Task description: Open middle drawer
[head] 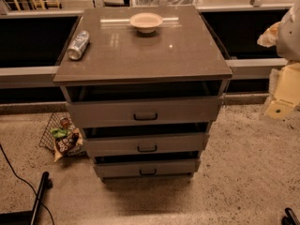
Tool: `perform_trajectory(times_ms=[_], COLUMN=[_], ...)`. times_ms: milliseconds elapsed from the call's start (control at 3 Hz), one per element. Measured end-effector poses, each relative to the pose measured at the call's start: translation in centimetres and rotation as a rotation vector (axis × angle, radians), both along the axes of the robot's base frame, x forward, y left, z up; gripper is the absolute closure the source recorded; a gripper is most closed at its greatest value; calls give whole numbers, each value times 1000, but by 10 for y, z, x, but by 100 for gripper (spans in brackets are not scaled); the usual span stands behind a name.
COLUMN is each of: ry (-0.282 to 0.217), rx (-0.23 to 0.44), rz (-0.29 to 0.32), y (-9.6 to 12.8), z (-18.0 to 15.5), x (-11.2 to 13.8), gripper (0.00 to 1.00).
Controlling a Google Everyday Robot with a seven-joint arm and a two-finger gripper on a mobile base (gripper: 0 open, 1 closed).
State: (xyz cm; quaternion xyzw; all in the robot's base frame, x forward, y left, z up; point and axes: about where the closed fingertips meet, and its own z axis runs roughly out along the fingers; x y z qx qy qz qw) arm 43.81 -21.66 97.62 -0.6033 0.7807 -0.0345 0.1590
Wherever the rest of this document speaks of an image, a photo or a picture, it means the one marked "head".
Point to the black stand base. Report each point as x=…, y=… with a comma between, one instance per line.
x=28, y=217

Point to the grey drawer cabinet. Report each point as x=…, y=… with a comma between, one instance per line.
x=179, y=60

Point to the grey drawer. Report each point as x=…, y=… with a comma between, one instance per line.
x=149, y=168
x=149, y=144
x=137, y=112

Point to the black object bottom right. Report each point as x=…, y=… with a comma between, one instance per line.
x=290, y=218

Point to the black wire basket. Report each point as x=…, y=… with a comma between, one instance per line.
x=47, y=139

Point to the white mesh bin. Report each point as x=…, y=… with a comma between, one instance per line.
x=154, y=3

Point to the beige bowl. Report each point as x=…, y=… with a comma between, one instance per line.
x=146, y=22

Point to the brown chip bag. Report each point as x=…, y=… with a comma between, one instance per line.
x=68, y=146

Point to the silver soda can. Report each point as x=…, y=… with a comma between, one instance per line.
x=78, y=45

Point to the grey metal railing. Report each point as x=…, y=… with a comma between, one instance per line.
x=33, y=77

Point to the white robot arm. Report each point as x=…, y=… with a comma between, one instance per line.
x=285, y=36

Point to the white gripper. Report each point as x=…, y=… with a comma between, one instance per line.
x=291, y=39

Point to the small brown jar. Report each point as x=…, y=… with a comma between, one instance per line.
x=64, y=122

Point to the green snack packet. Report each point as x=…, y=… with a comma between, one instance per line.
x=59, y=132

